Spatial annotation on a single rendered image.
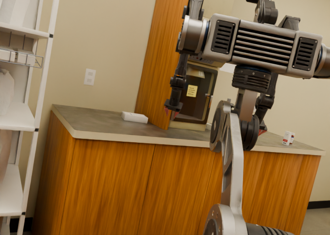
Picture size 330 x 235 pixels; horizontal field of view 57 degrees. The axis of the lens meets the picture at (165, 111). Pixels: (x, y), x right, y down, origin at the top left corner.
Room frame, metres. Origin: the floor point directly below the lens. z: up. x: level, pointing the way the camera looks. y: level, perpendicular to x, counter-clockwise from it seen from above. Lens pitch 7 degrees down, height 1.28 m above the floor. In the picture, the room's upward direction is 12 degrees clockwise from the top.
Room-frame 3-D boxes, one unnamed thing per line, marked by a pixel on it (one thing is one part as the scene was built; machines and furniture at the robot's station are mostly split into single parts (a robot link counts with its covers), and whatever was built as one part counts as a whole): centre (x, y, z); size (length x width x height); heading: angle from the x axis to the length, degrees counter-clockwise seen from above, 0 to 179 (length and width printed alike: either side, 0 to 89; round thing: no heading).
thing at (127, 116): (2.03, 0.20, 0.96); 0.16 x 0.12 x 0.04; 109
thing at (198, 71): (2.09, -0.18, 1.19); 0.30 x 0.01 x 0.40; 120
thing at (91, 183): (2.24, -0.29, 0.45); 2.05 x 0.67 x 0.90; 120
